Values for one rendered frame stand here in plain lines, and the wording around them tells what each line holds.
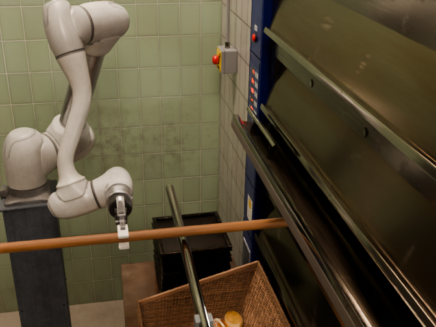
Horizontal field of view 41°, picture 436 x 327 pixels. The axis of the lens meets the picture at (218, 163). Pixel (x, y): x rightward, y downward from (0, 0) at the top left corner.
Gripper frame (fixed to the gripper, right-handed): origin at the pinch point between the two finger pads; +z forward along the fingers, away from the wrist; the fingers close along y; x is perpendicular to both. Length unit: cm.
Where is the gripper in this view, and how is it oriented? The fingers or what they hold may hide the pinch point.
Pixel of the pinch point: (123, 236)
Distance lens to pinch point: 177.5
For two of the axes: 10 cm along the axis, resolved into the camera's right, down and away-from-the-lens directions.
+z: 2.0, 4.2, -8.8
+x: -9.8, 0.7, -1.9
